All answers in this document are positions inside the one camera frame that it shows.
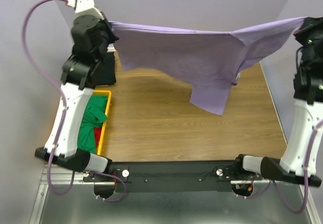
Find purple t shirt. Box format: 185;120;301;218
112;17;304;115

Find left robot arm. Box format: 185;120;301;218
35;12;118;181

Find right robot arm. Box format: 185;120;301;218
232;17;322;187

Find folded black t shirt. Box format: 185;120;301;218
97;52;116;86

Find yellow plastic bin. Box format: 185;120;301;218
93;89;112;155

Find green t shirt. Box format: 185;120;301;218
77;95;108;153

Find red t shirt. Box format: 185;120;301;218
93;127;102;148

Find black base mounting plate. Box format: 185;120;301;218
83;160;261;197

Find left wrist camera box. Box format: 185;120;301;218
66;0;102;18

